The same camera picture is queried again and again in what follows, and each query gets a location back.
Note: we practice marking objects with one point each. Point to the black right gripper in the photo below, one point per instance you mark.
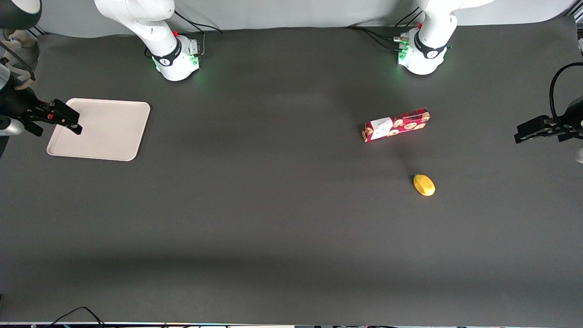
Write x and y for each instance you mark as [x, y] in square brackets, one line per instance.
[17, 105]

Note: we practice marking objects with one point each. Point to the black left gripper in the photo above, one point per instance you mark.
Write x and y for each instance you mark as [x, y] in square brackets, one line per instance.
[575, 119]

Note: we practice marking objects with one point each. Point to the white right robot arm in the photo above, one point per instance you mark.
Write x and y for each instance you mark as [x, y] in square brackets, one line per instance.
[159, 41]

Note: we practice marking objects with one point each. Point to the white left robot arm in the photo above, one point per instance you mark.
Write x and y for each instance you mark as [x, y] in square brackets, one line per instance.
[430, 45]

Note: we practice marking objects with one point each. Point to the white plastic tray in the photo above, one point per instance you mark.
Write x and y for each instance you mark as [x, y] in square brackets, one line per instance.
[109, 132]

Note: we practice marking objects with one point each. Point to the yellow lemon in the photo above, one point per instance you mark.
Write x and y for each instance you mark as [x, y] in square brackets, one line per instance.
[424, 185]

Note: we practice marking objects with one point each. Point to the red plaid cookie box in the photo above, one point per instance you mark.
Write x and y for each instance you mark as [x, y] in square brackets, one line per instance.
[401, 124]

